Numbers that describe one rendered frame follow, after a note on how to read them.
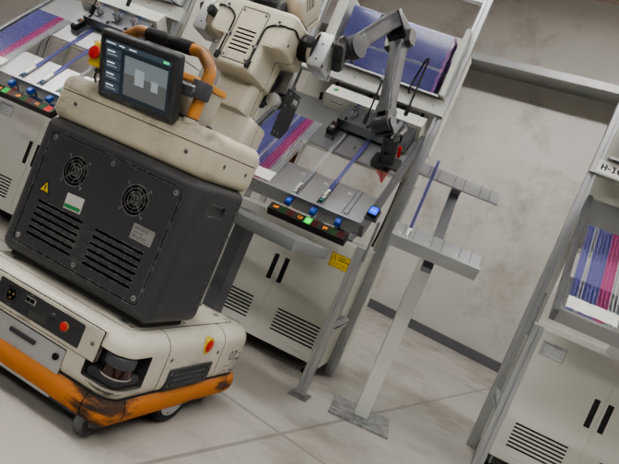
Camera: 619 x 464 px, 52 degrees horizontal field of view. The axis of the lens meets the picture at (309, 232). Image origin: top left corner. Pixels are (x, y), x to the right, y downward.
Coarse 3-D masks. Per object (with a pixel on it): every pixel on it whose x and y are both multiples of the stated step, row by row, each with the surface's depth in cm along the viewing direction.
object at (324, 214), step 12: (252, 180) 260; (264, 180) 258; (264, 192) 261; (276, 192) 258; (288, 192) 255; (300, 204) 255; (312, 204) 252; (312, 216) 256; (324, 216) 253; (336, 216) 250; (348, 216) 248; (348, 228) 251
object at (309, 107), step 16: (304, 96) 310; (272, 112) 297; (304, 112) 299; (320, 112) 301; (336, 112) 302; (320, 128) 292; (320, 144) 283; (352, 144) 286; (368, 144) 287; (368, 160) 279
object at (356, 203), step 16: (288, 176) 265; (304, 176) 266; (320, 176) 267; (304, 192) 259; (320, 192) 260; (336, 192) 261; (352, 192) 262; (336, 208) 254; (352, 208) 255; (368, 208) 256
